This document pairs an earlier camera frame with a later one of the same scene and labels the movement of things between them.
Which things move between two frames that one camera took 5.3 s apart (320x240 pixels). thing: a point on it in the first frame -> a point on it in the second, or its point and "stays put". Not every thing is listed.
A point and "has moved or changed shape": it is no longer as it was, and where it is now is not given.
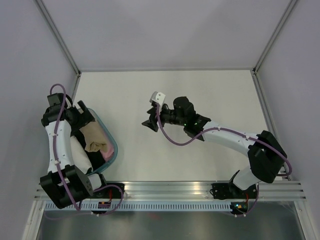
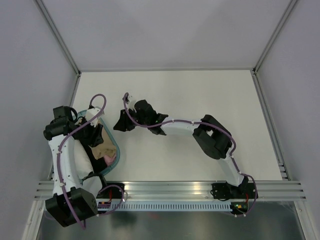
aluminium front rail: [194, 190] stays put
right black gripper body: [167, 116] -> [134, 117]
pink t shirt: [108, 155] -> [109, 160]
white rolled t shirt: [80, 158] stays put
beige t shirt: [94, 136] has moved or changed shape
